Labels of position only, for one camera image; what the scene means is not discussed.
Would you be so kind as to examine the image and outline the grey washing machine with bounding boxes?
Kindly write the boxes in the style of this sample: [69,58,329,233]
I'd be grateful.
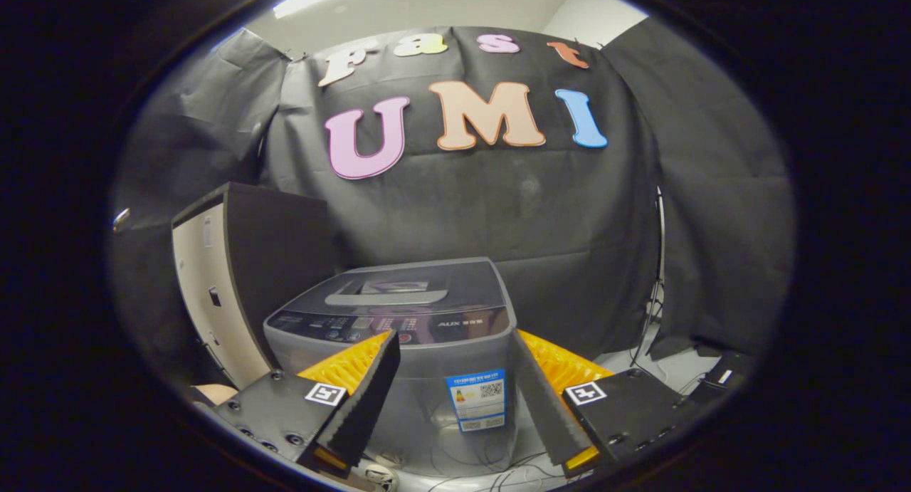
[263,257,519,478]

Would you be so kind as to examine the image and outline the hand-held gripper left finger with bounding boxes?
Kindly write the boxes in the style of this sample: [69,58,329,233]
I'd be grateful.
[214,330,401,478]

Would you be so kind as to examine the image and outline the beige cabinet with dark sides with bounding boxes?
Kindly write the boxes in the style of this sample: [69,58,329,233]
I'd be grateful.
[171,182,339,392]

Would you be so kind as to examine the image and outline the black box with white label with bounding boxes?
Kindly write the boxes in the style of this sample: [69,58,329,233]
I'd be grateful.
[701,350,755,407]

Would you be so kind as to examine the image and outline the black light stand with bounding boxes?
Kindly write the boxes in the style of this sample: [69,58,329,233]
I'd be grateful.
[630,186,666,368]

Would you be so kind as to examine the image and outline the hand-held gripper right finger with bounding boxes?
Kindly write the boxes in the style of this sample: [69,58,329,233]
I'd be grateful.
[512,328,712,478]

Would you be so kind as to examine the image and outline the thin floor cables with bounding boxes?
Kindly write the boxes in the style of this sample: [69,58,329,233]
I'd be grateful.
[427,449,599,492]

